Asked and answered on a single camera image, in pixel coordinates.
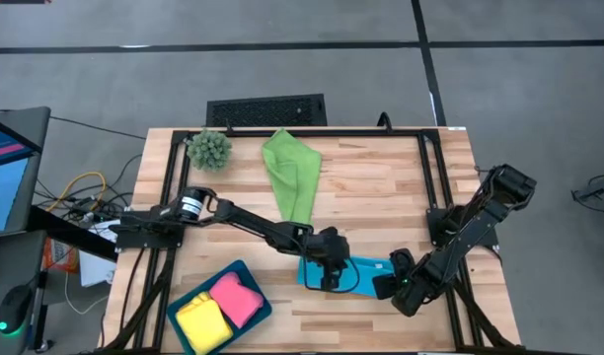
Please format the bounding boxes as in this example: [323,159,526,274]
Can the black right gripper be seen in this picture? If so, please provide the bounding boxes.
[372,268,434,318]

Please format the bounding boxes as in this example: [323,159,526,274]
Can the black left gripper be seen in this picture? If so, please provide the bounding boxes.
[301,226,352,291]

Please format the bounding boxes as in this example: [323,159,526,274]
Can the blue microfiber towel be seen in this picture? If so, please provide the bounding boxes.
[296,254,397,299]

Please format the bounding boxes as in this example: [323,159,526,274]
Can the teal plastic tray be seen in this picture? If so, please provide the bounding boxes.
[166,259,273,355]

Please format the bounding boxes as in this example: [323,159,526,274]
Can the pink microfiber towel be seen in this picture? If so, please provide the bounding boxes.
[208,271,265,330]

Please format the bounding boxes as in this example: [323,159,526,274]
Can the green microfiber towel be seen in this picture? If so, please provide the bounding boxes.
[261,127,324,226]

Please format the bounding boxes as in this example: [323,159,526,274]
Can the yellow microfiber towel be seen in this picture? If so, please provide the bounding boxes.
[176,291,234,355]

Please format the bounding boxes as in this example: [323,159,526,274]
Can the small potted green plant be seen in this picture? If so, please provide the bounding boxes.
[186,127,233,173]

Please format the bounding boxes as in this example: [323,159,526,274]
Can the white papers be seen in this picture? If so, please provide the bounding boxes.
[78,220,119,288]

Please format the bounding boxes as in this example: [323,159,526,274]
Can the grey floor stand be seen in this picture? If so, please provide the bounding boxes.
[570,172,604,216]

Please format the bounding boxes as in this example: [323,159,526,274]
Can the orange packet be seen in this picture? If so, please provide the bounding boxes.
[41,238,81,275]

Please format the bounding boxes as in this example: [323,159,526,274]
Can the black computer mouse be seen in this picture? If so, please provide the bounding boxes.
[0,284,33,336]

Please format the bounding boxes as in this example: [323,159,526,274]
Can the black desk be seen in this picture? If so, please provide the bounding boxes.
[0,204,120,355]

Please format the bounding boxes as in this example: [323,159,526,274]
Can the computer monitor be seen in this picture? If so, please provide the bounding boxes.
[0,106,52,239]

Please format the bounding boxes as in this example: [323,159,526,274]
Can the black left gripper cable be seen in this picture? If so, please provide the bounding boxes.
[301,254,361,296]

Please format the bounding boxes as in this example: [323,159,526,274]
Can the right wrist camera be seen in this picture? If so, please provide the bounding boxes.
[388,248,417,277]

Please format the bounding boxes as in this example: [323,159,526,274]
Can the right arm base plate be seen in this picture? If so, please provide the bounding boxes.
[427,206,500,248]

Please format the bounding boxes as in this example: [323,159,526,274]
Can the black metal table frame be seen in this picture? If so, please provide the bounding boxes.
[92,126,523,355]

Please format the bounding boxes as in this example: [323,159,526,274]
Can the black cable loop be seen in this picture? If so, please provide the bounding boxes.
[377,111,395,135]

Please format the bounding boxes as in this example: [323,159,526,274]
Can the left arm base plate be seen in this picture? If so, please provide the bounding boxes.
[114,209,188,250]

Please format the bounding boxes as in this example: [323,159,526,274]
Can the yellow cable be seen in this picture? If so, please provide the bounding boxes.
[58,171,108,213]

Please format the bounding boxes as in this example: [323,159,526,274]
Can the thin black floor cable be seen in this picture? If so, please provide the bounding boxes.
[48,115,148,141]

